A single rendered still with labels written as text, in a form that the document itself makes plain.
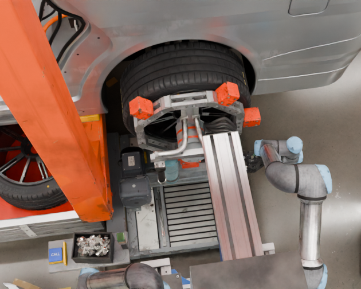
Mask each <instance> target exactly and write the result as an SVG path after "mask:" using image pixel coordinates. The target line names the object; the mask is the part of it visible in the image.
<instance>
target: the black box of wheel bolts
mask: <svg viewBox="0 0 361 289"><path fill-rule="evenodd" d="M114 242H115V238H114V236H113V234H112V232H74V233H73V244H72V254H71V259H72V260H73V261H74V262H75V263H84V264H85V263H93V264H95V263H97V264H113V250H114Z"/></svg>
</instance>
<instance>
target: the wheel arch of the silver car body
mask: <svg viewBox="0 0 361 289"><path fill-rule="evenodd" d="M180 40H199V42H208V43H212V44H217V45H220V46H223V47H225V48H228V49H231V48H233V49H235V50H237V51H239V50H238V49H236V48H234V47H232V46H230V45H226V44H224V43H221V42H217V41H212V40H203V39H180ZM171 41H176V40H171ZM165 42H169V41H165ZM161 43H164V42H160V43H157V44H161ZM153 45H156V44H153ZM153 45H150V46H153ZM148 47H149V46H147V47H145V48H148ZM145 48H142V49H143V52H144V53H145ZM142 49H140V50H137V51H135V52H133V53H132V54H130V55H128V56H127V57H125V58H123V59H122V60H121V61H129V60H135V59H136V58H138V57H139V56H141V55H142V51H141V50H142ZM239 52H240V53H241V55H242V60H243V63H244V68H245V73H246V78H247V82H248V87H249V93H250V96H253V95H254V93H255V91H256V88H257V83H258V76H257V71H256V68H255V66H254V65H253V63H252V62H251V60H250V59H249V58H248V57H247V56H246V55H245V54H243V53H242V52H241V51H239ZM121 61H119V62H118V63H117V64H119V63H120V62H121ZM117 64H116V65H115V66H117ZM115 66H114V67H115ZM114 67H113V68H114ZM113 68H112V69H111V70H113ZM111 70H110V71H109V72H108V73H107V75H106V77H105V78H104V80H103V82H102V84H101V87H100V92H99V99H100V104H101V107H102V109H103V111H104V112H105V113H106V114H107V113H108V102H107V87H106V78H107V76H108V75H109V73H110V72H111Z"/></svg>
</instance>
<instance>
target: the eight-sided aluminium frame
mask: <svg viewBox="0 0 361 289"><path fill-rule="evenodd" d="M191 99H194V100H192V101H184V100H191ZM207 106H209V107H214V108H216V109H219V110H221V111H224V112H227V113H228V114H231V115H233V121H232V122H233V123H236V124H237V129H238V134H239V135H241V133H242V126H243V122H244V117H245V112H244V107H243V104H242V103H240V102H239V101H235V102H234V103H233V104H231V105H230V106H223V105H220V104H218V98H217V92H216V91H203V92H194V93H184V94H179V95H168V96H164V97H161V98H159V100H158V101H156V102H155V103H153V109H154V114H153V115H152V116H150V117H149V118H148V119H146V120H142V119H139V118H136V117H134V127H135V132H136V137H137V140H138V146H139V147H141V148H142V149H147V150H151V151H158V150H163V151H168V150H175V149H177V147H178V142H174V143H172V142H167V141H165V140H161V139H157V138H154V137H151V136H148V135H145V132H144V127H145V126H147V125H148V124H150V123H151V122H153V121H154V120H156V119H157V118H159V117H161V116H162V115H164V114H165V113H167V112H169V111H175V110H181V109H189V108H196V107H207Z"/></svg>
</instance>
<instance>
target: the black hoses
mask: <svg viewBox="0 0 361 289"><path fill-rule="evenodd" d="M203 126H204V130H205V135H207V134H211V132H213V133H215V134H217V133H222V132H230V131H238V129H237V124H236V123H233V122H232V121H231V120H230V119H229V118H227V117H220V118H218V119H216V120H214V121H212V122H211V123H209V122H204V123H203ZM219 128H220V129H219Z"/></svg>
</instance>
